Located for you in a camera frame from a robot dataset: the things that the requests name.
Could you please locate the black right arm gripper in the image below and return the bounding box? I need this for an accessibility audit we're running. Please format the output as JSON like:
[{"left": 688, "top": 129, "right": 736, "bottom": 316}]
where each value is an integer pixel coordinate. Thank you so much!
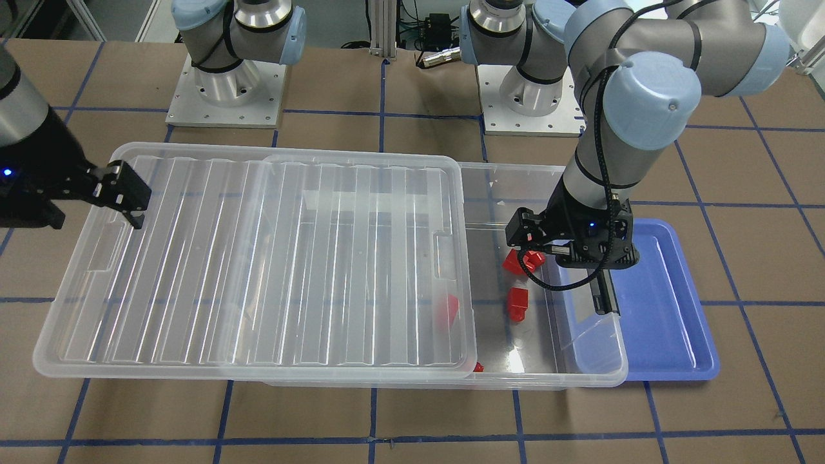
[{"left": 1, "top": 110, "right": 152, "bottom": 229}]

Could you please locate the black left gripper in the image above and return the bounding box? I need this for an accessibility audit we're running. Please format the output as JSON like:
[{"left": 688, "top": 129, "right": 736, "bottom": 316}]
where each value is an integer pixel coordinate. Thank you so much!
[{"left": 543, "top": 181, "right": 640, "bottom": 315}]

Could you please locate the clear plastic box lid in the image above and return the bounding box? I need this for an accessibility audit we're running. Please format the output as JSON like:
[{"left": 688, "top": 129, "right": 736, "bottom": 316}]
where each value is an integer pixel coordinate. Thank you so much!
[{"left": 33, "top": 143, "right": 478, "bottom": 385}]

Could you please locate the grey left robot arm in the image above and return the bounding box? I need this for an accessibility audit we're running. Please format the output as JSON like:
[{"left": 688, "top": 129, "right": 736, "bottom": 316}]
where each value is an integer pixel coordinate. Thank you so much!
[{"left": 460, "top": 1, "right": 792, "bottom": 314}]

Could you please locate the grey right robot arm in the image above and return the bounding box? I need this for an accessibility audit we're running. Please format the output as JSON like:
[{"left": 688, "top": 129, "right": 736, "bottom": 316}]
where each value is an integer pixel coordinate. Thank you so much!
[{"left": 1, "top": 50, "right": 152, "bottom": 229}]

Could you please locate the blue plastic tray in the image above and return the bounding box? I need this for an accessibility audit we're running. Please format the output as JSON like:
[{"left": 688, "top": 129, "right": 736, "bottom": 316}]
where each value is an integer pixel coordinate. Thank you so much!
[{"left": 554, "top": 219, "right": 720, "bottom": 387}]

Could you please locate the clear plastic storage box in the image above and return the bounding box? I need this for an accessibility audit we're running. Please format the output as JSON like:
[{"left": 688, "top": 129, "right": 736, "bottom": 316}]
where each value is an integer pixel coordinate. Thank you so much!
[{"left": 261, "top": 155, "right": 629, "bottom": 391}]

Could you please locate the red block under lid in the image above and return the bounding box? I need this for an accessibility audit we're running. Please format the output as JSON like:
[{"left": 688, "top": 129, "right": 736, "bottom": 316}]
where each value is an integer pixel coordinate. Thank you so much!
[{"left": 433, "top": 293, "right": 460, "bottom": 332}]

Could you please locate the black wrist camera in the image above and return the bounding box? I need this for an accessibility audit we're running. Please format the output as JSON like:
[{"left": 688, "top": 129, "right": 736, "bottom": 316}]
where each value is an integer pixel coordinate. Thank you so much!
[{"left": 505, "top": 208, "right": 549, "bottom": 249}]

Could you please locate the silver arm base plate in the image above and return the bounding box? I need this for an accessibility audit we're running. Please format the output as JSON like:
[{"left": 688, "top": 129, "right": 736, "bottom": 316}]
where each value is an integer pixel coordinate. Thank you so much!
[
  {"left": 166, "top": 59, "right": 289, "bottom": 129},
  {"left": 476, "top": 65, "right": 586, "bottom": 137}
]

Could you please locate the black camera cable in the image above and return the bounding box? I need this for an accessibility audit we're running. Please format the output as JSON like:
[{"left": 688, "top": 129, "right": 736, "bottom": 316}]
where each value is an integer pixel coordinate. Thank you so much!
[{"left": 519, "top": 0, "right": 694, "bottom": 292}]

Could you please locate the silver cable connector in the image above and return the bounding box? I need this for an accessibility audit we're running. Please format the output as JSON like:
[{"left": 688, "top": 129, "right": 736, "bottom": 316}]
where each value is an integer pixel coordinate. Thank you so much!
[{"left": 416, "top": 47, "right": 461, "bottom": 70}]

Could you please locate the silver aluminium frame post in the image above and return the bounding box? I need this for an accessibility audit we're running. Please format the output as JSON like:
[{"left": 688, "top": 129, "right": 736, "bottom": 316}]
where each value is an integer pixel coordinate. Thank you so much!
[{"left": 367, "top": 1, "right": 400, "bottom": 61}]

